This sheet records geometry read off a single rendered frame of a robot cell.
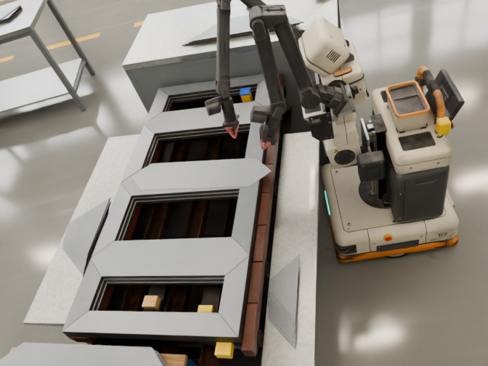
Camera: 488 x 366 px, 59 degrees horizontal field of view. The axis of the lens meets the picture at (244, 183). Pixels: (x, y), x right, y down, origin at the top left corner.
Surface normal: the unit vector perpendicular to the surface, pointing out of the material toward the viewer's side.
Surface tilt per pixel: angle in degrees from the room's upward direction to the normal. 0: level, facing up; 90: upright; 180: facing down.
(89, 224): 0
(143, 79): 90
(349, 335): 0
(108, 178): 0
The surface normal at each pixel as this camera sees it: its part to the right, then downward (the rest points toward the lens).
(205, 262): -0.25, -0.64
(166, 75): -0.12, 0.77
